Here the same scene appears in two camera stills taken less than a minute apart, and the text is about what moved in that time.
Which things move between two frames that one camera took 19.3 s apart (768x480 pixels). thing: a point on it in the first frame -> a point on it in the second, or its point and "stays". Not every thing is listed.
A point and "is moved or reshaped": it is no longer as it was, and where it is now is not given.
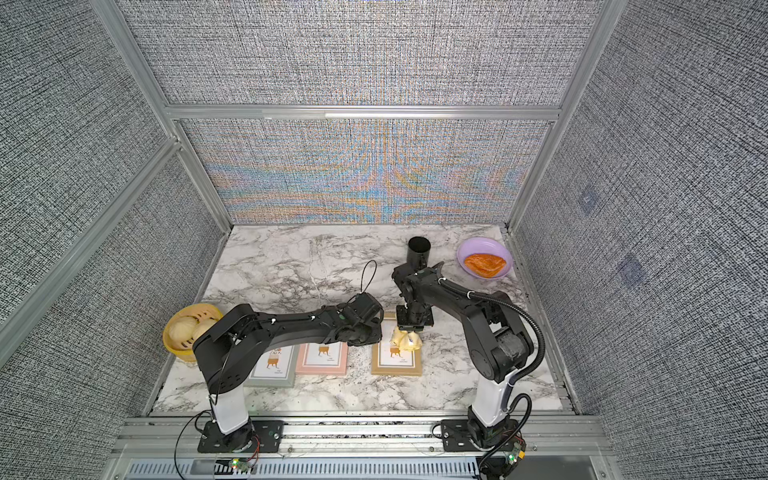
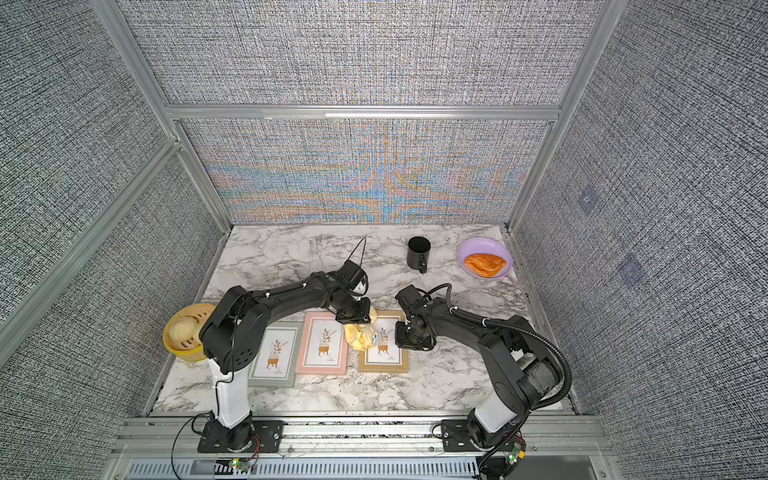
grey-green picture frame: [276, 368] stays
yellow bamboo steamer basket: [186, 324] stays
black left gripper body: [367, 336] -> [354, 310]
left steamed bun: [182, 329] stays
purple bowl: [484, 258] stays
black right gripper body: [412, 319] -> [407, 338]
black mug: [418, 251] stays
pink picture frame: [321, 358] stays
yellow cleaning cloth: [409, 341] is moved or reshaped
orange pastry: [485, 265] stays
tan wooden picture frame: [388, 359] is moved or reshaped
